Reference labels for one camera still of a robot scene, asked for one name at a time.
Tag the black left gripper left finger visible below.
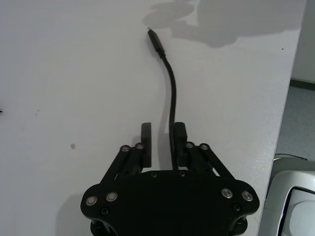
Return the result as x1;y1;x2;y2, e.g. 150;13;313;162
99;122;153;185

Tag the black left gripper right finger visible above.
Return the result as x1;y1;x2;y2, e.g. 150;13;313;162
173;121;237;182

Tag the white table cloth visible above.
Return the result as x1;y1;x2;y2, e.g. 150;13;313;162
0;0;307;236

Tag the white moulded plastic housing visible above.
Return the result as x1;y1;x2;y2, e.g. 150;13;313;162
267;153;315;236

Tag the black cable with plug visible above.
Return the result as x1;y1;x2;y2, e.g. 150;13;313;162
147;29;180;173

